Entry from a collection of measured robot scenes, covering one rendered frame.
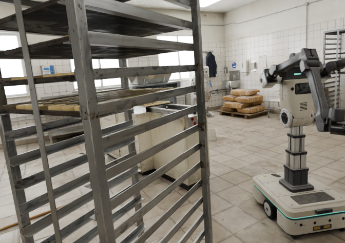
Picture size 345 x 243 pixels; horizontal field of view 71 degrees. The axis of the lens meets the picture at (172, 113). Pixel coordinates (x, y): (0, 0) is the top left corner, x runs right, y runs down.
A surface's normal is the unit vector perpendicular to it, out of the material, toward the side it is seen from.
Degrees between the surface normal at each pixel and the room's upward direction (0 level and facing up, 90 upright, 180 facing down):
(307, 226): 90
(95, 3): 90
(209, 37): 90
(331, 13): 90
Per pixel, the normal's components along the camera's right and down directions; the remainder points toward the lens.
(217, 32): 0.50, 0.11
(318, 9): -0.87, 0.15
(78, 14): 0.84, 0.03
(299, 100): 0.12, 0.16
